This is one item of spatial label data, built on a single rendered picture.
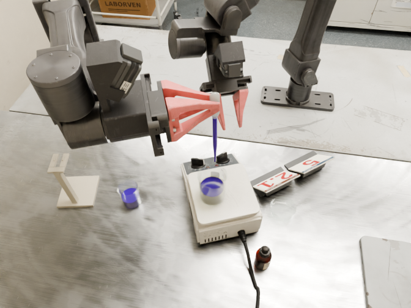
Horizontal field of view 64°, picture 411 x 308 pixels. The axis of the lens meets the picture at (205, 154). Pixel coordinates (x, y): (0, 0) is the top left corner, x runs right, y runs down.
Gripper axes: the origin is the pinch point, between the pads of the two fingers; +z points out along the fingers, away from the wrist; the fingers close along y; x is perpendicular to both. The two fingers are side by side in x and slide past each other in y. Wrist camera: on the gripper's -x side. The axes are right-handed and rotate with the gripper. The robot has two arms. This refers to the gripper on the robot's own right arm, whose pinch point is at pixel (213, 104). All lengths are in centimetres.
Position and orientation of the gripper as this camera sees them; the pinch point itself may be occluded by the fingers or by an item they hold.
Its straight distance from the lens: 46.3
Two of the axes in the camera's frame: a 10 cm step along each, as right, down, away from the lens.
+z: 9.8, -1.8, 1.2
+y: -2.2, -7.7, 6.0
